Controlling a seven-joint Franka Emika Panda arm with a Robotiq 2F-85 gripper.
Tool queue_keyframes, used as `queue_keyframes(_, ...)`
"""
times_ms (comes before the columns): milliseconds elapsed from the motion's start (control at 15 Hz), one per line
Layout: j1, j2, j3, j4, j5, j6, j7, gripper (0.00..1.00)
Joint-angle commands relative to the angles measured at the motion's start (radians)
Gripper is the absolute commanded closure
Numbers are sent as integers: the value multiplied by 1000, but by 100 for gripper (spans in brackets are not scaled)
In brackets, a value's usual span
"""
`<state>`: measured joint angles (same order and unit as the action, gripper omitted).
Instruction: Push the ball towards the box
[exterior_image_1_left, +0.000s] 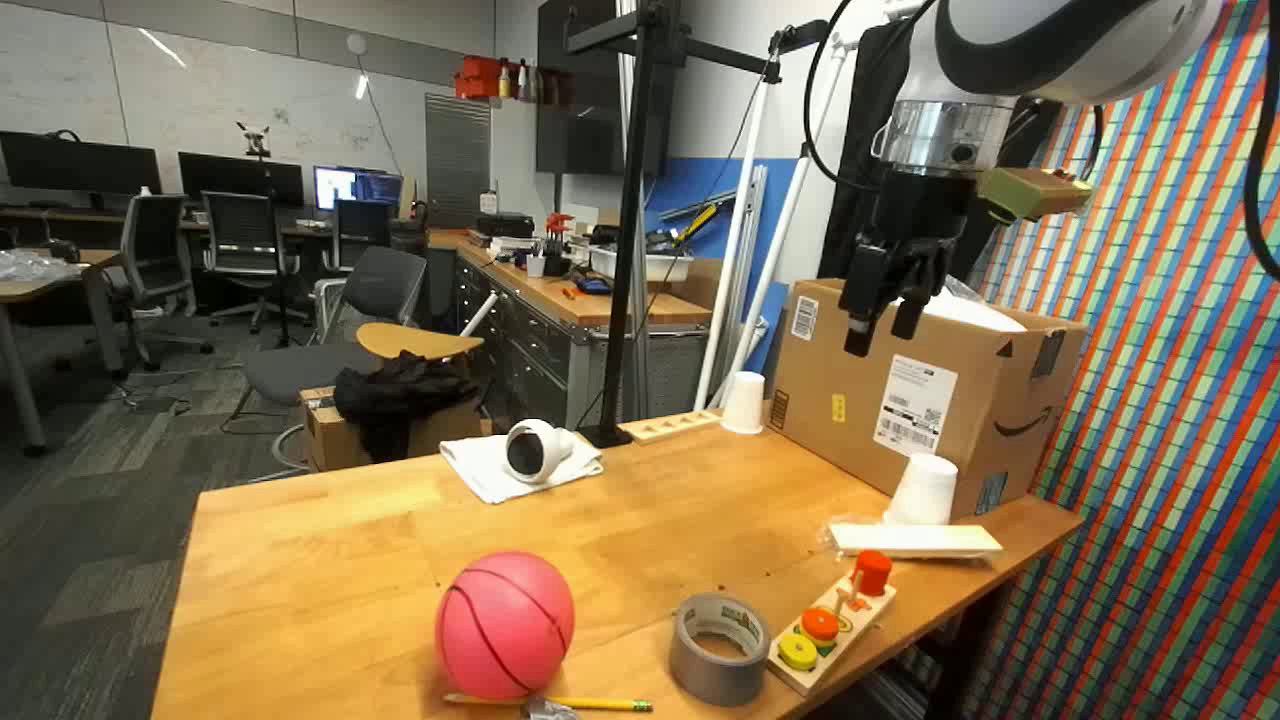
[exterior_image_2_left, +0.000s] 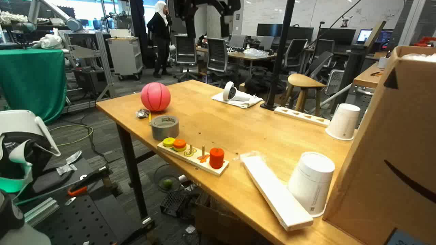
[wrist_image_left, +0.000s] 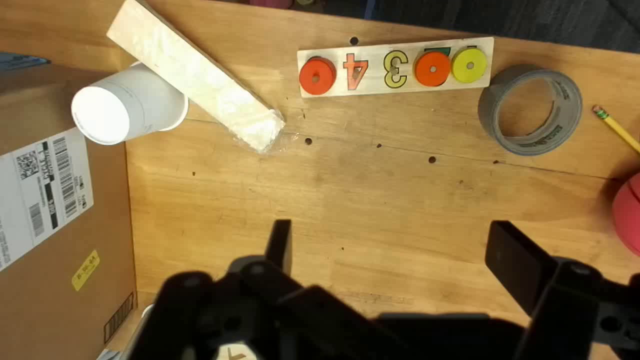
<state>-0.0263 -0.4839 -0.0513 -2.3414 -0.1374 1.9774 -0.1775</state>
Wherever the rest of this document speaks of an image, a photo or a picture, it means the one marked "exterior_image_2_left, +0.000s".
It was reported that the red cylinder peg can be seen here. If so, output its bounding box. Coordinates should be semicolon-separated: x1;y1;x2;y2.
210;147;225;169

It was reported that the black vertical camera pole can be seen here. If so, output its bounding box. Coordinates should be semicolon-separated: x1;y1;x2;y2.
260;0;295;111

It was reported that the white peg board toy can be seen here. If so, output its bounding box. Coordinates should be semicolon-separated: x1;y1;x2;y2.
157;138;229;176

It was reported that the green table cloth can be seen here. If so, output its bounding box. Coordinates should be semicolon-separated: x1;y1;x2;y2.
0;48;67;124

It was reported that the white power strip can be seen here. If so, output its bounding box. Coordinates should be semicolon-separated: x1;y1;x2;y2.
274;107;330;127

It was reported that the white cloth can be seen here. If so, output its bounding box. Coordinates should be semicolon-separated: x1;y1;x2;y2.
212;92;260;109

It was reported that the white VR controller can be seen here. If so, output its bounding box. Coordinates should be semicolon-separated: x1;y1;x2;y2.
222;82;251;101

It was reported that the grey duct tape roll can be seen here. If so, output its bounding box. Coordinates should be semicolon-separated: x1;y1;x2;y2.
151;116;178;142

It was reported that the pink rubber ball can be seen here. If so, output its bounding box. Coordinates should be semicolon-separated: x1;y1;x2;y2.
140;82;170;113

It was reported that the near white paper cup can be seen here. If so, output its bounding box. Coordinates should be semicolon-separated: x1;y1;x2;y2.
287;151;335;218

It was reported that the far white paper cup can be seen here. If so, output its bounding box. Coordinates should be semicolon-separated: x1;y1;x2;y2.
325;104;361;141

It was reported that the black office chair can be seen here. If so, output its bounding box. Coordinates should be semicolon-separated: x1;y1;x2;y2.
207;39;229;83

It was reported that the round wooden stool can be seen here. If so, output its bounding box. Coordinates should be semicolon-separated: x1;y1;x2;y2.
285;74;324;116

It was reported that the small crumpled silver object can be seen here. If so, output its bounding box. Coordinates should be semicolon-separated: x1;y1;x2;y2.
136;109;150;119

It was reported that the orange ring on peg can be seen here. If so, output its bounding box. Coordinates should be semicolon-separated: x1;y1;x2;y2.
171;138;188;153

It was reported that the white rolling cabinet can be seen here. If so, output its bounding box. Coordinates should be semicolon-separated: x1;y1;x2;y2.
107;37;143;81

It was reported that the large cardboard box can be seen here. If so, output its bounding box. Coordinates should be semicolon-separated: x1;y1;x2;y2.
324;47;436;245

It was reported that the white paper cup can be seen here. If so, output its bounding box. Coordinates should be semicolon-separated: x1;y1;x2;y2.
325;104;361;141
287;151;335;218

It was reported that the person in black clothes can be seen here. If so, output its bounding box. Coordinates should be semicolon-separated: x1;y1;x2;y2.
147;0;171;78

